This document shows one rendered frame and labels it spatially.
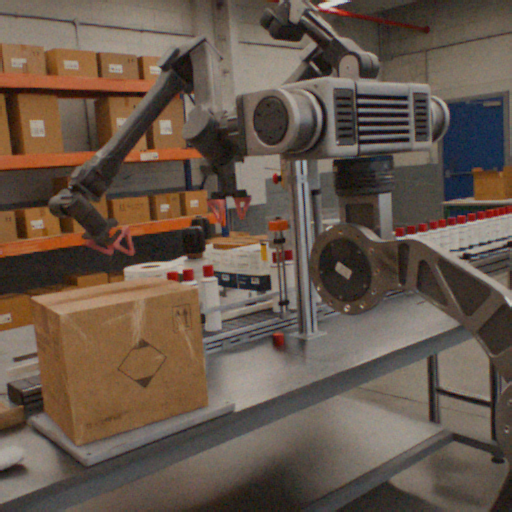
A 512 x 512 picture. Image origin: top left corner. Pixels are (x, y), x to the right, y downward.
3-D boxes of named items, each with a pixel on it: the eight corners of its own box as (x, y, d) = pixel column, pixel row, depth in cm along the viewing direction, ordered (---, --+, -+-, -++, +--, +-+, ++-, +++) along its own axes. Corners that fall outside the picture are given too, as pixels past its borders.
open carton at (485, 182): (466, 201, 721) (465, 169, 716) (487, 197, 752) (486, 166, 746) (500, 201, 690) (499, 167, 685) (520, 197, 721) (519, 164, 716)
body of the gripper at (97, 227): (99, 224, 165) (81, 204, 161) (121, 223, 158) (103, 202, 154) (85, 241, 162) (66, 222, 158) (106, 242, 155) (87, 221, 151)
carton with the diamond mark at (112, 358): (164, 379, 158) (153, 275, 154) (209, 405, 138) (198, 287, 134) (44, 412, 142) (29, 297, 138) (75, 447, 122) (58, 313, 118)
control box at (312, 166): (311, 187, 208) (307, 130, 205) (320, 189, 191) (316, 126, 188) (281, 190, 207) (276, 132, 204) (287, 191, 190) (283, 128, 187)
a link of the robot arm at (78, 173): (84, 164, 154) (109, 184, 159) (61, 167, 162) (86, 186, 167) (60, 204, 149) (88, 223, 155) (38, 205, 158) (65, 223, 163)
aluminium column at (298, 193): (308, 331, 200) (293, 120, 190) (318, 333, 196) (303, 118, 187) (298, 334, 197) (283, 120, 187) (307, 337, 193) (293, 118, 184)
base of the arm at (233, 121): (245, 156, 121) (240, 93, 119) (217, 159, 127) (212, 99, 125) (275, 154, 127) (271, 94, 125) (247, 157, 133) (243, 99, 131)
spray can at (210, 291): (215, 327, 194) (209, 263, 192) (225, 329, 190) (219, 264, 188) (201, 331, 191) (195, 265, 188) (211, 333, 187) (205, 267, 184)
